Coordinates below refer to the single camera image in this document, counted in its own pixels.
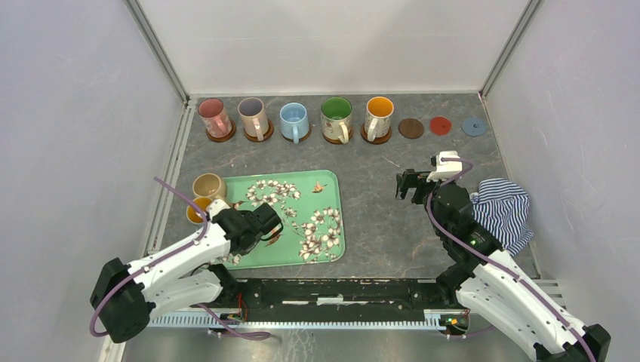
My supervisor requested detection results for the dark wooden coaster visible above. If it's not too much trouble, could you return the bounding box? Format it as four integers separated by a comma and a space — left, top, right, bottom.
398, 118, 424, 140

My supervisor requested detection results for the blue orange-interior mug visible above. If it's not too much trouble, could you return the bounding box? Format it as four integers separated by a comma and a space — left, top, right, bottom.
186, 197, 211, 224

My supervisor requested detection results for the beige mug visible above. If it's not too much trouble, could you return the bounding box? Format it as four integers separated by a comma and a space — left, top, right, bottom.
192, 173, 228, 200

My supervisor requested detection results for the red round coaster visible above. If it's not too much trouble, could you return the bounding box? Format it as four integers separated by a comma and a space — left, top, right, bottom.
429, 116, 452, 136

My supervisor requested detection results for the orange interior mug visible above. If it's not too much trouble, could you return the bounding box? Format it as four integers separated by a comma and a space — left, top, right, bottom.
364, 96, 394, 141

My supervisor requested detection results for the blue round coaster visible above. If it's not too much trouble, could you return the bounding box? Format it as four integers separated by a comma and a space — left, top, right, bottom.
461, 117, 487, 137

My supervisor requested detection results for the green interior floral mug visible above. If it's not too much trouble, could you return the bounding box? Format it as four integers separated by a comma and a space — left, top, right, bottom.
321, 97, 352, 142

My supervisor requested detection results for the pink mug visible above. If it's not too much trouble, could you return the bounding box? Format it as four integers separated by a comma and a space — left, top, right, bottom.
197, 98, 234, 137

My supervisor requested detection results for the purple interior mug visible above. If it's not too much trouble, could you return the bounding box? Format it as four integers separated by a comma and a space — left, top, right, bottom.
238, 97, 269, 140

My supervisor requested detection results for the light blue mug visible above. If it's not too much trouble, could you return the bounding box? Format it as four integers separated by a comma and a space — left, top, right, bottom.
279, 103, 311, 141

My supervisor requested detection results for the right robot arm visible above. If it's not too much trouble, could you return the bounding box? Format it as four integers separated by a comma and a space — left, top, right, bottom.
395, 169, 611, 361

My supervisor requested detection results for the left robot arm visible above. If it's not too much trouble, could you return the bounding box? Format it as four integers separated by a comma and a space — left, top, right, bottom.
90, 199, 284, 343

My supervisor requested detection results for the blue striped cloth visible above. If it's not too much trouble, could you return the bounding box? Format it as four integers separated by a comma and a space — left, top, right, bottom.
470, 178, 534, 256

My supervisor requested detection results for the green floral tray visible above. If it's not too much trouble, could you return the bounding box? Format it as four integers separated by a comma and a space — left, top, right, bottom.
215, 170, 346, 269

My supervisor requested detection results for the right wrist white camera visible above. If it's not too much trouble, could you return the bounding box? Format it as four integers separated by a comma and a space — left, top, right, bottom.
426, 151, 463, 182

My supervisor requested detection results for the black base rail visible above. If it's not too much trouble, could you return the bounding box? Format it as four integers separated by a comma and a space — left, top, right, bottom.
209, 278, 462, 323

